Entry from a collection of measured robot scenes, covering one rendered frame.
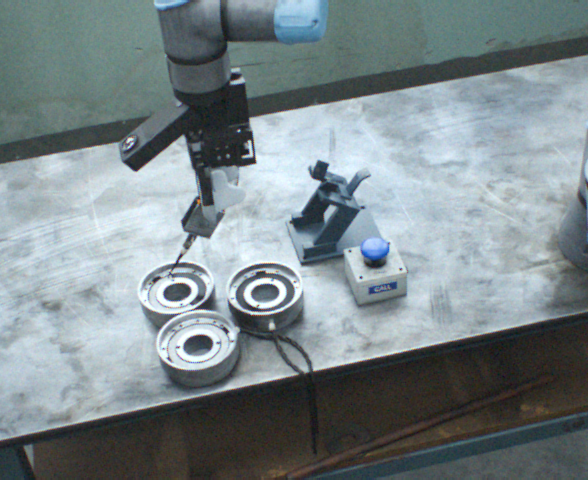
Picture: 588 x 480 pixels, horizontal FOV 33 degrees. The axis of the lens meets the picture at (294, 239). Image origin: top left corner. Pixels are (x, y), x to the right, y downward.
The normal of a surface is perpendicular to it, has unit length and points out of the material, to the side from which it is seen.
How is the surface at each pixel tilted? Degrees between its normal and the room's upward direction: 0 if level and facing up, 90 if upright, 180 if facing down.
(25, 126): 90
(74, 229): 0
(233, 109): 90
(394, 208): 0
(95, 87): 90
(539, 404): 0
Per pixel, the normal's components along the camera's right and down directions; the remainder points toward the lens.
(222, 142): 0.23, 0.62
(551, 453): -0.07, -0.75
